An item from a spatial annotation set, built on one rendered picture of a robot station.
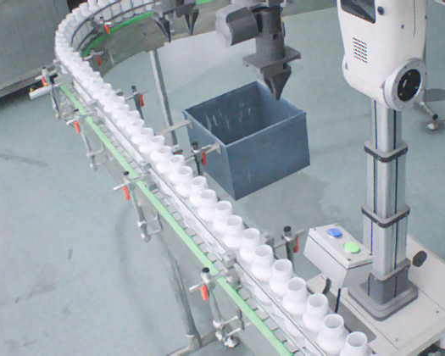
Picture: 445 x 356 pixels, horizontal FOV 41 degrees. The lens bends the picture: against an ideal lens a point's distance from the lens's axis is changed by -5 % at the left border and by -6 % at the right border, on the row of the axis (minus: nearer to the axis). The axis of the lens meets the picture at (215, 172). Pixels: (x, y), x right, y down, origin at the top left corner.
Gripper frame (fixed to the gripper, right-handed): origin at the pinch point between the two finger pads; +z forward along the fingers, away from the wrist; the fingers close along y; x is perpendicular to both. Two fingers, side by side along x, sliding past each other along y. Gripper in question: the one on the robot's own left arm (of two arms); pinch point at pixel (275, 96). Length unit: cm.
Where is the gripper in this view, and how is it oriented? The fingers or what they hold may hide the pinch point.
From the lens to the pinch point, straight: 127.5
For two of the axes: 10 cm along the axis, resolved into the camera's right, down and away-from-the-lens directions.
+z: 1.4, 8.1, 5.7
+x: -4.7, -4.6, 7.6
